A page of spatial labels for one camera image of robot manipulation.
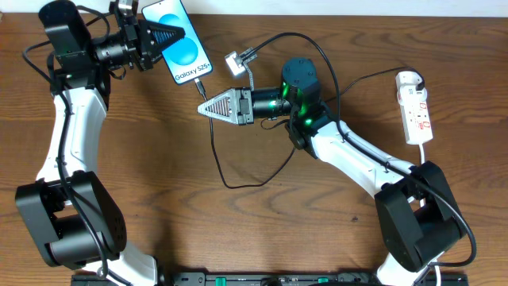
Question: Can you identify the white USB charger plug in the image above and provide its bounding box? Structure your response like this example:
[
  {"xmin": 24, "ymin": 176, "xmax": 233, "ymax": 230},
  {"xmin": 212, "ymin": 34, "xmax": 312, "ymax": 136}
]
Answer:
[{"xmin": 395, "ymin": 71, "xmax": 425, "ymax": 94}]

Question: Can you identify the blue Galaxy smartphone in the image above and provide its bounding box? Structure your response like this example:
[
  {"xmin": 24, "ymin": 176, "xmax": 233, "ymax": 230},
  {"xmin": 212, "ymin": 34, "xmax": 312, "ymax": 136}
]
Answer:
[{"xmin": 141, "ymin": 0, "xmax": 213, "ymax": 85}]

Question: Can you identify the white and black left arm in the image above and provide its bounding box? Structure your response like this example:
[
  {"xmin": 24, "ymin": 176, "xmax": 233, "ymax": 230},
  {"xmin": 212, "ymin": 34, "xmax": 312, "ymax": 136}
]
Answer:
[{"xmin": 15, "ymin": 1, "xmax": 185, "ymax": 285}]

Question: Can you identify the black USB charging cable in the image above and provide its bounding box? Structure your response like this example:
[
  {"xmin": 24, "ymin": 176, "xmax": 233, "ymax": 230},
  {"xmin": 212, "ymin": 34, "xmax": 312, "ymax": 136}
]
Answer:
[{"xmin": 194, "ymin": 66, "xmax": 426, "ymax": 189}]

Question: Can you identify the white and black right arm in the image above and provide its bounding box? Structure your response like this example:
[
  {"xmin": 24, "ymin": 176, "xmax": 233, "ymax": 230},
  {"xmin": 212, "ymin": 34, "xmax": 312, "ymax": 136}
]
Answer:
[{"xmin": 198, "ymin": 58, "xmax": 471, "ymax": 285}]

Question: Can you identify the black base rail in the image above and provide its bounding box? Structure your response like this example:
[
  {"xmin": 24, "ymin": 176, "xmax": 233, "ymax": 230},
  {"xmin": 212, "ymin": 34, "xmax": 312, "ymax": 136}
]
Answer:
[{"xmin": 70, "ymin": 272, "xmax": 469, "ymax": 286}]

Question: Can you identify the white power strip cord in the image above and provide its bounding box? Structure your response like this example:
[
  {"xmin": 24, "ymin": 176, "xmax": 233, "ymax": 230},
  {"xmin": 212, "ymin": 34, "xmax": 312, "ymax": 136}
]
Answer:
[{"xmin": 418, "ymin": 143, "xmax": 443, "ymax": 286}]

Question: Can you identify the white power strip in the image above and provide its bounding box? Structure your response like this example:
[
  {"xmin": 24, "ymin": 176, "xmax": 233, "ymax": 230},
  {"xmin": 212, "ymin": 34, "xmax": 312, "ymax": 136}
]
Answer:
[{"xmin": 397, "ymin": 85, "xmax": 433, "ymax": 145}]

